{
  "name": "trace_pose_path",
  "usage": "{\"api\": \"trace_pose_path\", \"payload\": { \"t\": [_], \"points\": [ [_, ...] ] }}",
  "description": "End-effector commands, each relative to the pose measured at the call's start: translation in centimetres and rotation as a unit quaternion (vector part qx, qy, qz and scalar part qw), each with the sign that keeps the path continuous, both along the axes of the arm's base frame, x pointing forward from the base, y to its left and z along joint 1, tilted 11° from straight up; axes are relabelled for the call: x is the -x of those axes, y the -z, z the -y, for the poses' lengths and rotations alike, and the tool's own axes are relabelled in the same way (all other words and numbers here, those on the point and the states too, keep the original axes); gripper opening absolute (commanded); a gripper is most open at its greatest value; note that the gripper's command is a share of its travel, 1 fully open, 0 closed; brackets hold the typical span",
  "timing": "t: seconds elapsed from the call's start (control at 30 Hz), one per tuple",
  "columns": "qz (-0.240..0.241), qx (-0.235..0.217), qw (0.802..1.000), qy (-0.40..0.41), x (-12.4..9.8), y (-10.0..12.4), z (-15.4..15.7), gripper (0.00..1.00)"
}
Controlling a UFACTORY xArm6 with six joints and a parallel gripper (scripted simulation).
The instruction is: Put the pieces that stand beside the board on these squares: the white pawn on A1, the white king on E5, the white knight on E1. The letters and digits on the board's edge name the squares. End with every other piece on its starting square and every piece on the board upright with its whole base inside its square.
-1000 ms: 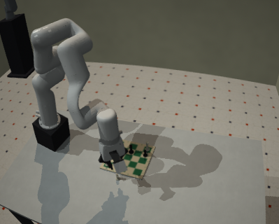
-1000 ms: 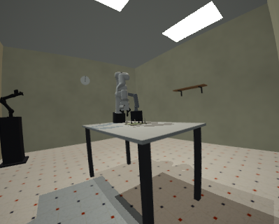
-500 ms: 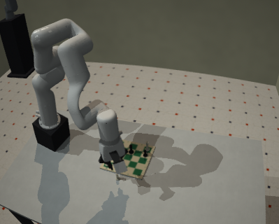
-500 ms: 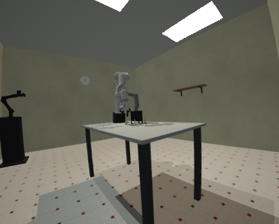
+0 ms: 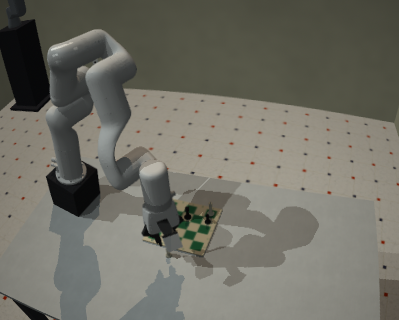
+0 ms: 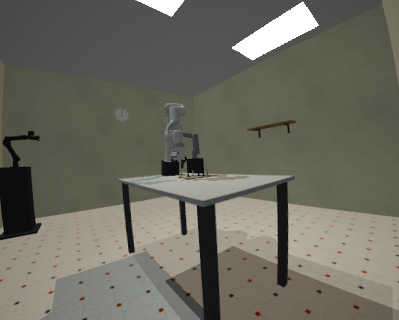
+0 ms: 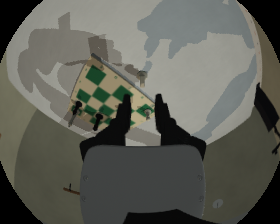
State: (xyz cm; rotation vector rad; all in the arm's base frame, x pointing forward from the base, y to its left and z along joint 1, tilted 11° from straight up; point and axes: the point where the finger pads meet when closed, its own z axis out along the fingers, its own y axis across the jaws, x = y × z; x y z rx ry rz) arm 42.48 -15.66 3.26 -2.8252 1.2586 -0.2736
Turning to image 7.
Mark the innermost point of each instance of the green and cream chessboard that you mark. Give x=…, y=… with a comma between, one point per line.
x=100, y=90

